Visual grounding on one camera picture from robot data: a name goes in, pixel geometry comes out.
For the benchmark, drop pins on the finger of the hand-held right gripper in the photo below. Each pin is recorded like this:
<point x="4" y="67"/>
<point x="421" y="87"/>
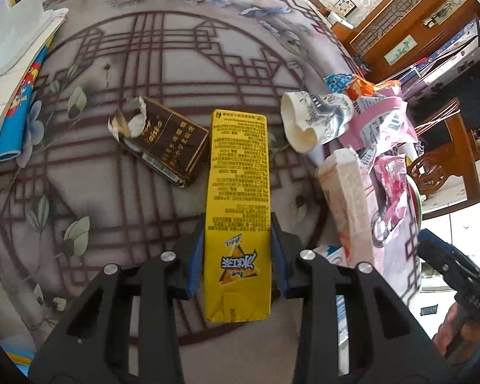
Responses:
<point x="444" y="256"/>

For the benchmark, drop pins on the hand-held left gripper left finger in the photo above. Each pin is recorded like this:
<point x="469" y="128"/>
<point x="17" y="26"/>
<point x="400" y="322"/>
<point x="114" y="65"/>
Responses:
<point x="194" y="248"/>

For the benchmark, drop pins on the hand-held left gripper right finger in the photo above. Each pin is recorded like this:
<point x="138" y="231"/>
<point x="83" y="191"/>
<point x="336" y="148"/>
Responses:
<point x="278" y="256"/>

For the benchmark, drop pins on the yellow drink carton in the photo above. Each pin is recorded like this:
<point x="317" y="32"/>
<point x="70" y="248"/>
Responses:
<point x="238" y="188"/>

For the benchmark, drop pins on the pink foil wrapper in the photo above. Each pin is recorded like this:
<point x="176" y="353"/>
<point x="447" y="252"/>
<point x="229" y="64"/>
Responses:
<point x="392" y="196"/>

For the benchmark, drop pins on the orange snack bag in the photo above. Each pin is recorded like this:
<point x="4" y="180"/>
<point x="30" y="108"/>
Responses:
<point x="356" y="84"/>

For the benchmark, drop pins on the person's right hand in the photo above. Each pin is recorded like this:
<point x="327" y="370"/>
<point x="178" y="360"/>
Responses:
<point x="448" y="334"/>

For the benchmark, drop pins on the blue white packet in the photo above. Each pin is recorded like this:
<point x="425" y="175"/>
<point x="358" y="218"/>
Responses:
<point x="336" y="254"/>

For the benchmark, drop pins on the beige tall carton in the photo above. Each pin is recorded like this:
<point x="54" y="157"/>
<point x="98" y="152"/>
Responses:
<point x="348" y="200"/>

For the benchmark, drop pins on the carved wooden chair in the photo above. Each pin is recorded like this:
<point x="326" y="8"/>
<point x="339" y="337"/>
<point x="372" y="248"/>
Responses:
<point x="460" y="156"/>

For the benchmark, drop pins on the brown cigarette pack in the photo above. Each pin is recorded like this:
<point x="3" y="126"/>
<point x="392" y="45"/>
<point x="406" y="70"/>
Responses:
<point x="164" y="144"/>

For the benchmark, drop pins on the pink mailer bag with label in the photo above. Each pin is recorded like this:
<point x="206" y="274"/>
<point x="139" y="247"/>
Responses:
<point x="388" y="124"/>

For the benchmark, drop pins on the printed paper cup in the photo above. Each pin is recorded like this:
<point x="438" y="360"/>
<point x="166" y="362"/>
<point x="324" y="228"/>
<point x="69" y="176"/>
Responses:
<point x="316" y="116"/>

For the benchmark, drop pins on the blue bordered leaning board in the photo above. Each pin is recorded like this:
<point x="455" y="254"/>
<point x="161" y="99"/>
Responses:
<point x="444" y="52"/>

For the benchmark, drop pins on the small bamboo painting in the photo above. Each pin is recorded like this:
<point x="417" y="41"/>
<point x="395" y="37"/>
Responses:
<point x="402" y="50"/>

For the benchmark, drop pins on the blue picture book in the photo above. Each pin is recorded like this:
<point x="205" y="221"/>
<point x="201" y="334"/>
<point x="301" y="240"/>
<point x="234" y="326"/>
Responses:
<point x="18" y="120"/>

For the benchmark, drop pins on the tall scroll painting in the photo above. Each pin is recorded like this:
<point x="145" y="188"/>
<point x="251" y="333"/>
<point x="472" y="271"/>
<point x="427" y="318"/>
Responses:
<point x="448" y="8"/>

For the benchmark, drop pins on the framed star picture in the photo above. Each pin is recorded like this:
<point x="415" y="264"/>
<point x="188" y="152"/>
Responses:
<point x="346" y="6"/>

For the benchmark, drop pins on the stack of white papers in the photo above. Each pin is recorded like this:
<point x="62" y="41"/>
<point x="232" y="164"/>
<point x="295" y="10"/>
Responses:
<point x="12" y="60"/>

